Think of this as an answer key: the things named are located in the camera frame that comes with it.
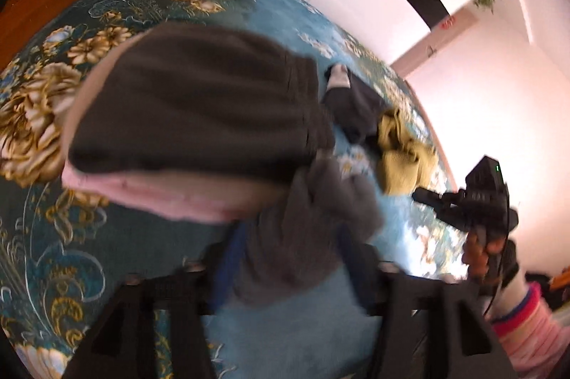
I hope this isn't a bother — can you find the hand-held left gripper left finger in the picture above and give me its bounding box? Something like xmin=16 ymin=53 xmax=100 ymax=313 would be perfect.
xmin=62 ymin=227 xmax=245 ymax=379

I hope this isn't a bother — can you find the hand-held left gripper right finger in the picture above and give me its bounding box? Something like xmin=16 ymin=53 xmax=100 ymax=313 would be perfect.
xmin=336 ymin=227 xmax=517 ymax=379

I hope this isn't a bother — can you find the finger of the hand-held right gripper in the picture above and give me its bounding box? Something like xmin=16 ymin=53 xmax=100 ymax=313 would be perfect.
xmin=412 ymin=187 xmax=467 ymax=208
xmin=434 ymin=204 xmax=470 ymax=234

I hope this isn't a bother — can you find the grey sweatshirt with red tag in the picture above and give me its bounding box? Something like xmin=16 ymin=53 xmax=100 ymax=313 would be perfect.
xmin=234 ymin=158 xmax=386 ymax=306

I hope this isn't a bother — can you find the person's right forearm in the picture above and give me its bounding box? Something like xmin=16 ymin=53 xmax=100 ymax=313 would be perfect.
xmin=483 ymin=239 xmax=570 ymax=375

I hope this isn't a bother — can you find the person's right hand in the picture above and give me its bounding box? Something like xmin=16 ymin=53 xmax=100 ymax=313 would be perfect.
xmin=461 ymin=225 xmax=508 ymax=286

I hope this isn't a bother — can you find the yellow-green knit sweater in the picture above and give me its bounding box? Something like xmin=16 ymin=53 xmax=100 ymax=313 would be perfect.
xmin=376 ymin=108 xmax=439 ymax=197

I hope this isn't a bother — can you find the teal floral blanket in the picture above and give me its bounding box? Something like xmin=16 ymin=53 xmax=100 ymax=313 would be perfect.
xmin=0 ymin=0 xmax=464 ymax=379

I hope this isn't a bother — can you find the dark grey jacket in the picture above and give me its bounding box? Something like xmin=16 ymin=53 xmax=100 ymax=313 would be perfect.
xmin=321 ymin=65 xmax=388 ymax=145

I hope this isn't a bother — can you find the white door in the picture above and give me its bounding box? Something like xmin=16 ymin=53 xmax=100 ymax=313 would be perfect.
xmin=387 ymin=7 xmax=479 ymax=79

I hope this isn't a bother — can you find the folded brown-cream fleece stack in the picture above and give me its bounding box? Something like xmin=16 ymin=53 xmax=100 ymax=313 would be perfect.
xmin=67 ymin=22 xmax=337 ymax=186

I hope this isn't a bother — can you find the black cable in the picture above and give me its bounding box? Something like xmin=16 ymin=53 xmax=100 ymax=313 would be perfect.
xmin=483 ymin=183 xmax=513 ymax=315

